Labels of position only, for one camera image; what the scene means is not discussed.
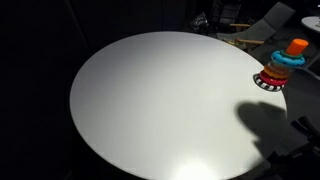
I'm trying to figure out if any orange toy rod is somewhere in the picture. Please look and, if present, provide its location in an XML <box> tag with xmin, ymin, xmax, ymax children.
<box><xmin>285</xmin><ymin>39</ymin><xmax>309</xmax><ymax>56</ymax></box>

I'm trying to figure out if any black white striped toy base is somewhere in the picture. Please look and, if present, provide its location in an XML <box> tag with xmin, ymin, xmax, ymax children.
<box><xmin>253</xmin><ymin>74</ymin><xmax>285</xmax><ymax>92</ymax></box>

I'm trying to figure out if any grey lounge chair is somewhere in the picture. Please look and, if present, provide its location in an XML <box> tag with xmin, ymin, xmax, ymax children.
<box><xmin>217</xmin><ymin>2</ymin><xmax>295</xmax><ymax>43</ymax></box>

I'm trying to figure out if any dark stand base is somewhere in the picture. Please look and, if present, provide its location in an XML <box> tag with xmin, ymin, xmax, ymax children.
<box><xmin>291</xmin><ymin>116</ymin><xmax>320</xmax><ymax>148</ymax></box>

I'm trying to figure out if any white round side table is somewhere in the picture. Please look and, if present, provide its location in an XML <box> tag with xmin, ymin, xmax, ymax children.
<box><xmin>301</xmin><ymin>16</ymin><xmax>320</xmax><ymax>33</ymax></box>

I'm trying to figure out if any red stacking ring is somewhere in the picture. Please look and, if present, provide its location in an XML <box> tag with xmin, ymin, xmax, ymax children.
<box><xmin>258</xmin><ymin>70</ymin><xmax>289</xmax><ymax>86</ymax></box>

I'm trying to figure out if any orange stacking ring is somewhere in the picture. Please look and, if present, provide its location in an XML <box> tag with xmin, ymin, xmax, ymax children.
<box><xmin>265</xmin><ymin>61</ymin><xmax>295</xmax><ymax>76</ymax></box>

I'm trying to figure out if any blue stacking ring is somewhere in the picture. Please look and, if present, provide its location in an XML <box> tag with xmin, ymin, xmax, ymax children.
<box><xmin>270</xmin><ymin>50</ymin><xmax>306</xmax><ymax>67</ymax></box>

